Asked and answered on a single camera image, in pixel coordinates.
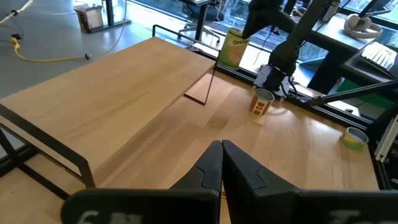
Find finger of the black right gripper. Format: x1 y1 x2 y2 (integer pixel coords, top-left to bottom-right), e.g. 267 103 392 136
242 19 259 40

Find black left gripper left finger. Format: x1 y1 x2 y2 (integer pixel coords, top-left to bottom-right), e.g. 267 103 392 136
61 139 224 224

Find black aluminium mounting frame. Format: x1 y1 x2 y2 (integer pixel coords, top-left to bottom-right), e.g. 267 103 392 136
186 43 398 191

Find white floor cable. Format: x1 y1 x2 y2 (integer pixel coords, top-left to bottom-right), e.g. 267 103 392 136
0 0 34 25

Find beige headphones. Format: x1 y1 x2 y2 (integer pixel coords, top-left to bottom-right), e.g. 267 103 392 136
343 12 384 40

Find short yellow-green can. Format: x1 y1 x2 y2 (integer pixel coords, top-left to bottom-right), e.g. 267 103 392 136
340 126 370 151

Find green mat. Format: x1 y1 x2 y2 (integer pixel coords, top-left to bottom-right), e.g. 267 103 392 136
335 79 397 110

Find black standing desk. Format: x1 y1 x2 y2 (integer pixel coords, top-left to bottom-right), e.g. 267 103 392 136
177 0 222 44

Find silver aluminium bracket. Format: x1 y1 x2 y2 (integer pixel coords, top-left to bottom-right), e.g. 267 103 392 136
374 114 398 162

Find wooden shelf with black frame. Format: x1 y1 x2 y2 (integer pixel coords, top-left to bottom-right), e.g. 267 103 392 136
0 24 222 200

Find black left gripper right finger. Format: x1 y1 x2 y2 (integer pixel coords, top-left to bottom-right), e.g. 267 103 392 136
221 139 398 224

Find cardboard box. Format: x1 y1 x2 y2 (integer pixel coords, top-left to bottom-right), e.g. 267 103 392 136
73 3 105 32

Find tall green Oranges can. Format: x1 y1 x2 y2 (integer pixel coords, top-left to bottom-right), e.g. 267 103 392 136
217 27 251 71

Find yellow floor cable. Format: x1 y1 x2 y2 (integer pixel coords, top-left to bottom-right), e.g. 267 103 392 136
9 0 128 63

